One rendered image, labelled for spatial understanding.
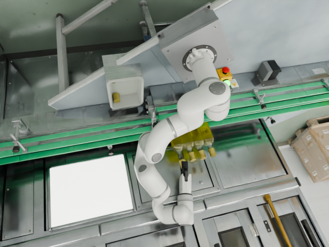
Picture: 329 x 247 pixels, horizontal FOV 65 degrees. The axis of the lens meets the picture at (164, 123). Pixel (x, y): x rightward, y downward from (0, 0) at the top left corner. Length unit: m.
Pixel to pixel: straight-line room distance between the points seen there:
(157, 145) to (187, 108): 0.17
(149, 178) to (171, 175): 0.46
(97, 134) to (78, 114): 0.15
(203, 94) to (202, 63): 0.23
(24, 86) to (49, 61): 0.26
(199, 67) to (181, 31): 0.17
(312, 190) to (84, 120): 4.67
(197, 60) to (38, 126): 0.87
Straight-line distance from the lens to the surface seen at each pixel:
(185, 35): 1.08
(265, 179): 1.65
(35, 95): 1.87
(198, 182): 1.47
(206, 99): 0.89
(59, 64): 1.64
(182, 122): 0.94
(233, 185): 1.55
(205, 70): 1.07
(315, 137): 5.05
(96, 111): 1.44
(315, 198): 5.45
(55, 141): 1.42
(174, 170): 1.47
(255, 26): 1.36
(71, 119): 1.44
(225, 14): 1.23
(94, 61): 1.98
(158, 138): 0.92
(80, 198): 1.44
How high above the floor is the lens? 1.62
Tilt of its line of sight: 29 degrees down
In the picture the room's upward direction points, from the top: 164 degrees clockwise
